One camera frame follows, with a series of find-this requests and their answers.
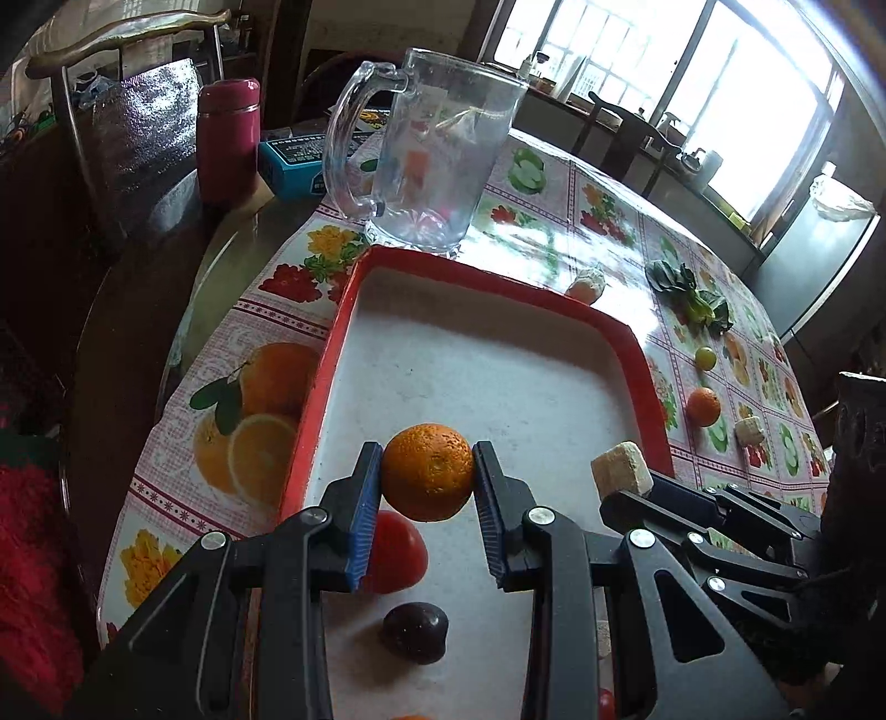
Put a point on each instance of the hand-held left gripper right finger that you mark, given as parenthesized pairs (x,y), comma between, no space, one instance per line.
(488,512)

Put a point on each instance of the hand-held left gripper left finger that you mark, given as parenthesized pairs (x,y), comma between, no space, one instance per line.
(365,512)

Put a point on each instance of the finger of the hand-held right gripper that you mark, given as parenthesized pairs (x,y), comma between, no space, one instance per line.
(734,561)
(754,512)

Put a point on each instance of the red tomato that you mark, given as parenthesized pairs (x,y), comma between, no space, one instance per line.
(607,706)
(398,554)

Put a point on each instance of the small orange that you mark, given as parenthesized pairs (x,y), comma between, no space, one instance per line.
(428,471)
(703,407)

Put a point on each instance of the dark purple plum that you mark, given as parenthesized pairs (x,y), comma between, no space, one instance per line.
(415,633)

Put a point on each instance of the beige corn cob piece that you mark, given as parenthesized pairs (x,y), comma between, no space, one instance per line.
(623,469)
(749,430)

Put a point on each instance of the red rimmed white tray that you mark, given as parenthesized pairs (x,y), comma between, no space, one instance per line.
(484,374)

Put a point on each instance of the small green lime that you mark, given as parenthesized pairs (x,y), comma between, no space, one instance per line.
(705,358)

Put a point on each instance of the green leafy vegetable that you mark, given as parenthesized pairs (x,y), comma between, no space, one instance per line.
(692,294)

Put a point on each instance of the white garlic bulb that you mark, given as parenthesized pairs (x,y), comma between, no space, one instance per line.
(587,286)

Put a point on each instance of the grey refrigerator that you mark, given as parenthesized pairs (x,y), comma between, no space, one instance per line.
(810,270)

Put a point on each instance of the white plastic bag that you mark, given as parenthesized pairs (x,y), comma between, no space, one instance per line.
(841,197)

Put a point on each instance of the red cloth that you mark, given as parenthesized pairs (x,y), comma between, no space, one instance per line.
(34,568)

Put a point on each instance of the white tall cup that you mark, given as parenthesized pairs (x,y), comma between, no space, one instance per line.
(709,173)

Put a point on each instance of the blue cardboard box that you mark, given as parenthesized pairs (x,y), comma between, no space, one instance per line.
(297,166)

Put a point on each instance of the clear glass pitcher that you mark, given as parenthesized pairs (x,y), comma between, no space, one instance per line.
(443,159)

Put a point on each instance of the metal kettle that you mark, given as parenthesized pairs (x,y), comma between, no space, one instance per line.
(691,160)

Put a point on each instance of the pink thermos bottle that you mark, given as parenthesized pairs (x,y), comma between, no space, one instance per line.
(228,145)

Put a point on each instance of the dark wooden chair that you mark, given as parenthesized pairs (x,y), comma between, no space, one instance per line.
(623,138)

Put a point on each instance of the gold framed chair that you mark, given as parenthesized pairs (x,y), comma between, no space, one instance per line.
(131,138)

